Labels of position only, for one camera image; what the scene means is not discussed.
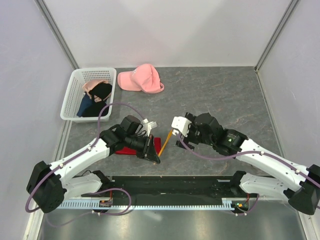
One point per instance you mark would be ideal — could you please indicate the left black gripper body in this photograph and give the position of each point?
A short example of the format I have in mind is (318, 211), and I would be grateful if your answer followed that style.
(137, 143)

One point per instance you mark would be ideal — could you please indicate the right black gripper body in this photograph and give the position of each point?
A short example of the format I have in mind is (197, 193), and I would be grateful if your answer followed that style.
(194, 136)

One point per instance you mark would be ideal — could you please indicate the red cloth napkin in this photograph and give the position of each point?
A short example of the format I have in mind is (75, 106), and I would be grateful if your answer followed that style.
(130, 152)

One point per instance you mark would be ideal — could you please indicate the orange utensil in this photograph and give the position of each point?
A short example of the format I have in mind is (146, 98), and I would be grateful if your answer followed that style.
(166, 142)

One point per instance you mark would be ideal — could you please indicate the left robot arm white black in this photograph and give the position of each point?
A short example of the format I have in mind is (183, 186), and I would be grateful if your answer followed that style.
(50, 184)

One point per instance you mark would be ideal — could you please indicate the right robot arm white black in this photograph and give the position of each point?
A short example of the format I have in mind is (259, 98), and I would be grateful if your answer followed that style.
(297, 184)

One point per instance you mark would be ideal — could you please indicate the black cloth in basket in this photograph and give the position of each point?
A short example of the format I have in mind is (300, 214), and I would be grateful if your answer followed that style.
(99, 96)

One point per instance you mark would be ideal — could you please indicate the navy blue cloth in basket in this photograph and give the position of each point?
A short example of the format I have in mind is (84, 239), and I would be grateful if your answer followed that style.
(86, 102)

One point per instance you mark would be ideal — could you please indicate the pink baseball cap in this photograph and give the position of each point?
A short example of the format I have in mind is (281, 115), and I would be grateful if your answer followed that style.
(145, 78)

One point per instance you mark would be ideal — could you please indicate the pink cloth in basket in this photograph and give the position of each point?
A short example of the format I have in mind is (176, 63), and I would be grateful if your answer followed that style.
(90, 85)

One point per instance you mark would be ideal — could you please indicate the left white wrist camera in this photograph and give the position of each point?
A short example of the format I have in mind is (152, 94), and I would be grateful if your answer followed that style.
(146, 127)

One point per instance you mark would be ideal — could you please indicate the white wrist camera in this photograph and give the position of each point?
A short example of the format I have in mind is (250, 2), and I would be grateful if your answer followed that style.
(180, 125)
(146, 127)

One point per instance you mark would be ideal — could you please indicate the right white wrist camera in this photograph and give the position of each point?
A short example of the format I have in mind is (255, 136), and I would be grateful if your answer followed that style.
(180, 125)

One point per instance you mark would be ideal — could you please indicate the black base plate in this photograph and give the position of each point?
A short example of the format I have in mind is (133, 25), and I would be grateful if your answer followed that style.
(172, 190)

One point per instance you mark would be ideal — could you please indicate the light blue cable duct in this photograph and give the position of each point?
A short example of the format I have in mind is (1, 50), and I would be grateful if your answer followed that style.
(95, 204)

